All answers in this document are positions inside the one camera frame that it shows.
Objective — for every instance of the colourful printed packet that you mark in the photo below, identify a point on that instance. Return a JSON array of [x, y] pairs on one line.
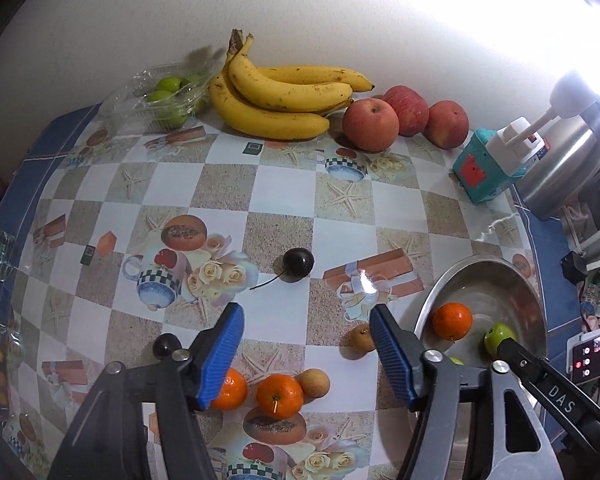
[[597, 295]]

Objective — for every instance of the green mango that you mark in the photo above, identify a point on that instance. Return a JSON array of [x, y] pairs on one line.
[[500, 336], [456, 360]]

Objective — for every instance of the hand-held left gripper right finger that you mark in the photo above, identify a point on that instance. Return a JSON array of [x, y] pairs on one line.
[[392, 360]]

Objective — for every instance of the white power adapter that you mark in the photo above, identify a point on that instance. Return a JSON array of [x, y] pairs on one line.
[[510, 145]]

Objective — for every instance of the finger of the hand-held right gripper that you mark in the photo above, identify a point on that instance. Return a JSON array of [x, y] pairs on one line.
[[555, 395]]

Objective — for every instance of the brown longan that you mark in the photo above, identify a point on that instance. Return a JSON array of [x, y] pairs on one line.
[[361, 337], [314, 384]]

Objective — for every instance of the green lime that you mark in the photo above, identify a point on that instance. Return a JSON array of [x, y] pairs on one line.
[[172, 117], [166, 83], [159, 98]]

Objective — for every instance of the steel bowl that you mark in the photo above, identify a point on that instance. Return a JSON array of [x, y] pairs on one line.
[[495, 290]]

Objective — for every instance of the clear plastic clamshell container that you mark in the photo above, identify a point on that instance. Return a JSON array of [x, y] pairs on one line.
[[125, 105]]

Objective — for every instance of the teal box with red mark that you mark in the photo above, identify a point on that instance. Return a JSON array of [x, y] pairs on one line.
[[475, 175]]

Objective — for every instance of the clear plastic kumquat box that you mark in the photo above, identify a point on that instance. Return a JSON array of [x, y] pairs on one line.
[[0, 330]]

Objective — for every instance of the steel kettle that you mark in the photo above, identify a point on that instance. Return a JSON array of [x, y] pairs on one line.
[[565, 170]]

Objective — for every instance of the white lamp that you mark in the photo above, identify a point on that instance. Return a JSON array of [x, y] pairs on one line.
[[567, 97]]

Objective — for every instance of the printed checkered tablecloth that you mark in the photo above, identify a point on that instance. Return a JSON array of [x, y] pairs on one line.
[[280, 195]]

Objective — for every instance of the dark plum with stem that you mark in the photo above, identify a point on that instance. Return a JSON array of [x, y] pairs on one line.
[[298, 261]]

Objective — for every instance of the orange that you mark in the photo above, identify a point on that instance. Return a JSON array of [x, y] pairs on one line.
[[279, 396], [451, 321], [232, 389]]

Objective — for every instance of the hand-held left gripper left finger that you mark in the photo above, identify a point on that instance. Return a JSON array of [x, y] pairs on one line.
[[222, 355]]

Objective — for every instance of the red apple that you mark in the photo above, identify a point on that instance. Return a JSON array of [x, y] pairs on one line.
[[447, 122], [412, 105], [371, 124]]

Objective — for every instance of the bunch of yellow bananas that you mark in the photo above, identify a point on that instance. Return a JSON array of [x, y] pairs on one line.
[[270, 120]]

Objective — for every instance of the white blue printed packet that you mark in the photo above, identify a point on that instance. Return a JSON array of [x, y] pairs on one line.
[[537, 154]]

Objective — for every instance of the black plug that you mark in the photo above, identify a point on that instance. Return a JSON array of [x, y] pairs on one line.
[[572, 265]]

